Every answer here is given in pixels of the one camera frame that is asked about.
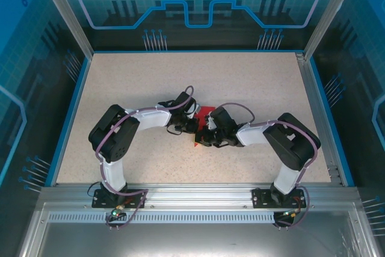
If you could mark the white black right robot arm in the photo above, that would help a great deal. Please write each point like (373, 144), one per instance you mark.
(252, 135)

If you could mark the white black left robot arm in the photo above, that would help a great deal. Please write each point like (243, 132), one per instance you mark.
(150, 118)

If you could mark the grey metal tray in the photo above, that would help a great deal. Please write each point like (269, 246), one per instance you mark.
(195, 242)

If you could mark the blue table edge trim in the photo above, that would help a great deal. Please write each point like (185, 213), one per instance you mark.
(330, 118)
(72, 118)

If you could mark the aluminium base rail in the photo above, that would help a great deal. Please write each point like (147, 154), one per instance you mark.
(195, 196)

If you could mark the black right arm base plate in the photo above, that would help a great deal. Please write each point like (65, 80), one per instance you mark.
(260, 200)

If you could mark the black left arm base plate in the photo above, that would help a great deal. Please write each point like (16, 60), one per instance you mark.
(135, 201)

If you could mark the aluminium side rail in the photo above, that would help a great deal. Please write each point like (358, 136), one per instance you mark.
(319, 118)

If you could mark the aluminium frame post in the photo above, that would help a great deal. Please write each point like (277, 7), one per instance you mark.
(329, 13)
(67, 13)

